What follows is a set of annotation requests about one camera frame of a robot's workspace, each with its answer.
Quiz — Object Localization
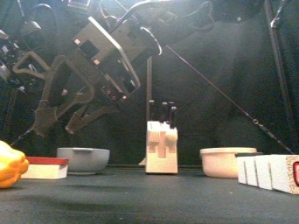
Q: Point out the red striped salmon sushi toy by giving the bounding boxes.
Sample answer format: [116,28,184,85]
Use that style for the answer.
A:
[20,156,70,180]

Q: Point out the white sushi roll slice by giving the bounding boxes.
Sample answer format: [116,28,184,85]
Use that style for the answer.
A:
[245,156,259,188]
[236,156,248,186]
[255,154,275,191]

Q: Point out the grey-blue toy pot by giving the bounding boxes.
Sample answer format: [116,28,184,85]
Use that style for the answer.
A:
[56,147,110,176]

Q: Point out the yellow toy bell pepper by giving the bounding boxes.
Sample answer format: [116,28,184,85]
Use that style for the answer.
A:
[0,140,30,190]

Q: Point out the white wooden knife block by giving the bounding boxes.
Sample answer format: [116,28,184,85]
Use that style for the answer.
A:
[144,120,180,175]

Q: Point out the black backdrop cloth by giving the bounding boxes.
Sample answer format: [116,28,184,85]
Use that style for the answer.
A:
[0,0,299,170]

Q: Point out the cream toy bowl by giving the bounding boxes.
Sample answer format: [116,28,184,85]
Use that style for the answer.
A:
[199,146,257,179]

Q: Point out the white tea boxes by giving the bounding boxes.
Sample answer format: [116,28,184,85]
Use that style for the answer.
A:
[268,153,299,195]

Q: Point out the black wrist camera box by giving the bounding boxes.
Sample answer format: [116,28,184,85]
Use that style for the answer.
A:
[18,19,52,51]

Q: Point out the black looped cable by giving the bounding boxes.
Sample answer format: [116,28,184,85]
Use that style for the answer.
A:
[14,3,54,30]

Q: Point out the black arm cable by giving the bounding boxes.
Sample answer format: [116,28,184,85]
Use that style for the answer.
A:
[98,0,216,33]

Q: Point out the black handled toy knife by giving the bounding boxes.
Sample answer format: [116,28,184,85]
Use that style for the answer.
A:
[148,100,156,123]
[160,101,169,123]
[168,106,179,130]

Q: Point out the thin diagonal tension wire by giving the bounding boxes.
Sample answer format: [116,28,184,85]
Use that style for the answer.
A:
[165,45,295,155]

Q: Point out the thick dark frame post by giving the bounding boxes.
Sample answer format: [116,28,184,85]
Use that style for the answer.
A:
[263,0,297,152]

